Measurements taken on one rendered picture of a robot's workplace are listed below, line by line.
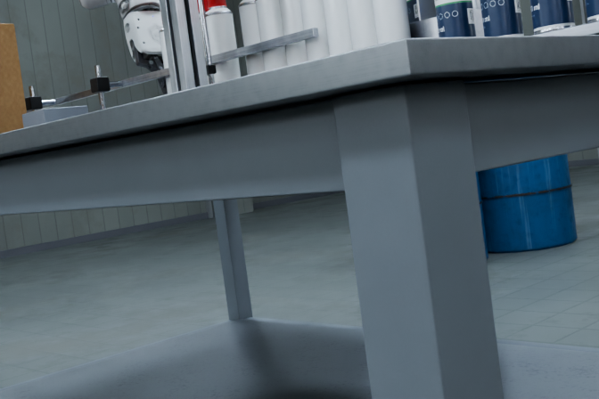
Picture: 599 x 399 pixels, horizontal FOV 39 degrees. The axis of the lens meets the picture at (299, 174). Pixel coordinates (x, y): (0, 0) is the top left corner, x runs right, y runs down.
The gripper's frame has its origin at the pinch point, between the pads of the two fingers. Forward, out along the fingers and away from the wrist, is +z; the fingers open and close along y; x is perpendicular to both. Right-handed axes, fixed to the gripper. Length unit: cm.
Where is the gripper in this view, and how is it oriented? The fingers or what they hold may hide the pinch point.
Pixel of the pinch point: (167, 81)
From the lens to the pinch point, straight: 176.2
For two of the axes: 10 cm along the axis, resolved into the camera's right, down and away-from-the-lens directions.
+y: 7.2, -1.2, 6.8
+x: -5.9, 4.0, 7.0
